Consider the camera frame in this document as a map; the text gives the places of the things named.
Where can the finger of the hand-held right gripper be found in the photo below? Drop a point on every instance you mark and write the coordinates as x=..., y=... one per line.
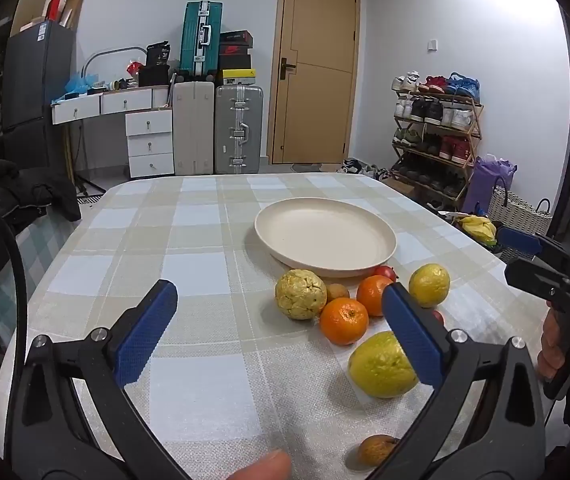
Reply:
x=517, y=240
x=540, y=277

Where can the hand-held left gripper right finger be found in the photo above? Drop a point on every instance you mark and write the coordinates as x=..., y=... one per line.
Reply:
x=412, y=335

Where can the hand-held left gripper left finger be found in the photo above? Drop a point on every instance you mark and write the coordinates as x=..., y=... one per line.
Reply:
x=145, y=335

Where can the red tomato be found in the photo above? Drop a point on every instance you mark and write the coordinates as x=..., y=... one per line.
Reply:
x=386, y=272
x=438, y=317

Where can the large yellow lemon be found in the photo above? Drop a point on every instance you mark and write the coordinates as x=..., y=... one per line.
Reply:
x=377, y=366

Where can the small yellow lemon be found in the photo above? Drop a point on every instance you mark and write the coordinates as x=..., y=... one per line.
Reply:
x=429, y=285

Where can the orange mandarin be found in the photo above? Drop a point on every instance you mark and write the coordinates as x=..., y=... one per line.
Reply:
x=344, y=321
x=372, y=296

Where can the cream round plate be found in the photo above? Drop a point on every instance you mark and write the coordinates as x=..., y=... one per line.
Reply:
x=325, y=235

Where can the person's left hand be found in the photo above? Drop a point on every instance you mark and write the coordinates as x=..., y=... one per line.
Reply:
x=265, y=467

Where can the woven basket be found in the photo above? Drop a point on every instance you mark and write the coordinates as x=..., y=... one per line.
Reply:
x=517, y=215

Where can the yellow bag in bin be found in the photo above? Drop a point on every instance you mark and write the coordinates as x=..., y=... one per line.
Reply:
x=480, y=227

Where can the purple bag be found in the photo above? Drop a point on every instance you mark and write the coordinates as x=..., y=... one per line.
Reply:
x=487, y=180

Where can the brown kiwi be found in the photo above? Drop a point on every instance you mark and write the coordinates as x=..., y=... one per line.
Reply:
x=338, y=292

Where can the checked beige tablecloth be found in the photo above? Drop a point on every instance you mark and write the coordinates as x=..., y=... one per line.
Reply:
x=200, y=240

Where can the bumpy yellow fruit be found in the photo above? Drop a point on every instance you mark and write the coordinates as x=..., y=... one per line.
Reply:
x=300, y=294

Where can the brown wrinkled fruit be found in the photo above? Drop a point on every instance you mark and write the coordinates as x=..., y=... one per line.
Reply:
x=376, y=451

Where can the wooden shoe rack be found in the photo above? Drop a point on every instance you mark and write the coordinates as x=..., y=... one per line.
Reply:
x=437, y=135

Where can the teal checked cloth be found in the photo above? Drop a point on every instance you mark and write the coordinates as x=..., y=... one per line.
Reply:
x=40, y=255

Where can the shoes on floor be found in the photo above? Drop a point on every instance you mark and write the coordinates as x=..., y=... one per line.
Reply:
x=362, y=167

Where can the white drawer cabinet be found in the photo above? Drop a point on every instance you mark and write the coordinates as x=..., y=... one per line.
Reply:
x=150, y=142

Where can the black jacket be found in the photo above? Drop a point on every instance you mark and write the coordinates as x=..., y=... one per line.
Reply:
x=10, y=195

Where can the grey doormat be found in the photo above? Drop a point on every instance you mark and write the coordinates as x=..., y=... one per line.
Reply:
x=312, y=167

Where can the beige suitcase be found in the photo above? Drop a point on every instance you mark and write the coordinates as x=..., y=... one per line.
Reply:
x=193, y=127

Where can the silver suitcase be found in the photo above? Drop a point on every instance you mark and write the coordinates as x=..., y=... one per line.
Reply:
x=237, y=130

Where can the white desk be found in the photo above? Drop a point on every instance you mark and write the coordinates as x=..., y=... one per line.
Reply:
x=115, y=102

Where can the blue plastic bag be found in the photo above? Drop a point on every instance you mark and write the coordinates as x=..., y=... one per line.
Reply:
x=80, y=84

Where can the wooden door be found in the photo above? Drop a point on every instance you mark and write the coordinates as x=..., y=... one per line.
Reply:
x=315, y=70

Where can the yellow black shoe box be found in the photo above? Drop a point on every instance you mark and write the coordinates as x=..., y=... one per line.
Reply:
x=236, y=77

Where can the dark refrigerator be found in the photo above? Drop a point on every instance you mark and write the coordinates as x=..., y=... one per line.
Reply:
x=35, y=80

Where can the black printed bag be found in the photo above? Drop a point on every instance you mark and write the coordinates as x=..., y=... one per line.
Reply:
x=158, y=53

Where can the grey curved hoop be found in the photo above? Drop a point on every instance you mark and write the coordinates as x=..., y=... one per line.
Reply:
x=115, y=50

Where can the black red-logo shoe box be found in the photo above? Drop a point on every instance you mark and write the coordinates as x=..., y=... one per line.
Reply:
x=236, y=50

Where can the teal suitcase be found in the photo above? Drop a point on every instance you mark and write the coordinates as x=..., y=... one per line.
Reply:
x=201, y=40

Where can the long cardboard box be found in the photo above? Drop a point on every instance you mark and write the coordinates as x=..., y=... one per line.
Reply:
x=72, y=10

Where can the red box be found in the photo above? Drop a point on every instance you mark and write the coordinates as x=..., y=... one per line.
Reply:
x=53, y=7

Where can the white light switch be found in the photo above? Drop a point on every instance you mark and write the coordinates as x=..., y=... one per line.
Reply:
x=432, y=45

